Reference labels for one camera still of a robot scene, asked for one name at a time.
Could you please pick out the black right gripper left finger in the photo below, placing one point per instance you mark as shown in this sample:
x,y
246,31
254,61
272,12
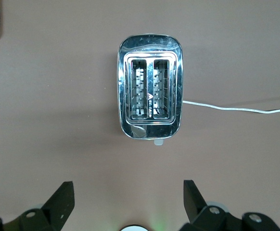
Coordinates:
x,y
53,211

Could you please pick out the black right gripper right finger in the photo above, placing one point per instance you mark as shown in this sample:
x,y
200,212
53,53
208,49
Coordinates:
x,y
197,204

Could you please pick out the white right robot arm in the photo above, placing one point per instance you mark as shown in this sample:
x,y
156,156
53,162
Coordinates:
x,y
136,228

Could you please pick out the chrome and beige toaster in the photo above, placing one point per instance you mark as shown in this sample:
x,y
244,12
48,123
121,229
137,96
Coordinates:
x,y
149,130

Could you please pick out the brown table cover sheet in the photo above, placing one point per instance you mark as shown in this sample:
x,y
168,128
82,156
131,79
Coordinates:
x,y
58,96

